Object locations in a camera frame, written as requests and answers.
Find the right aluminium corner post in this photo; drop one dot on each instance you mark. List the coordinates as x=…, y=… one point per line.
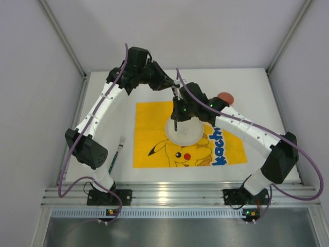
x=305, y=8

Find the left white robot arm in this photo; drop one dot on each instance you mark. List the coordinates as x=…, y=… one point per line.
x=85, y=140

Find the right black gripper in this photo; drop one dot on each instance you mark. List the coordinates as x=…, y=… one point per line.
x=178, y=111

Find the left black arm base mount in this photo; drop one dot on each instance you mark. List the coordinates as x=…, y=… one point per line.
x=98, y=198

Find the pink plastic cup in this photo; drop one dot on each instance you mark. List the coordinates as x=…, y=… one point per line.
x=226, y=97

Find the aluminium rail front frame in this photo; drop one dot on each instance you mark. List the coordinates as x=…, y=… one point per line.
x=181, y=195

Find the left aluminium corner post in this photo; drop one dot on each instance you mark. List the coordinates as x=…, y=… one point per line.
x=61, y=36

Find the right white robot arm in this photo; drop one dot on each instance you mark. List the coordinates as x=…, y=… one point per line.
x=278, y=150

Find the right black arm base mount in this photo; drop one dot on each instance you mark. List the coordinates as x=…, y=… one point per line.
x=240, y=196

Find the yellow pikachu cloth placemat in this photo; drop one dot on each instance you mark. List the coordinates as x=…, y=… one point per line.
x=152, y=148

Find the white slotted cable duct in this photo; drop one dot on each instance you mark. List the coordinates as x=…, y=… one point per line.
x=150, y=213

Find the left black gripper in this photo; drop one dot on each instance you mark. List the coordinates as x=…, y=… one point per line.
x=159, y=79

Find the aluminium corner post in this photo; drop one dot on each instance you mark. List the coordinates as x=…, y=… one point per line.
x=61, y=36
x=305, y=8

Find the white round plate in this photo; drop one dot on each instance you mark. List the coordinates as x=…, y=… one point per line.
x=188, y=132

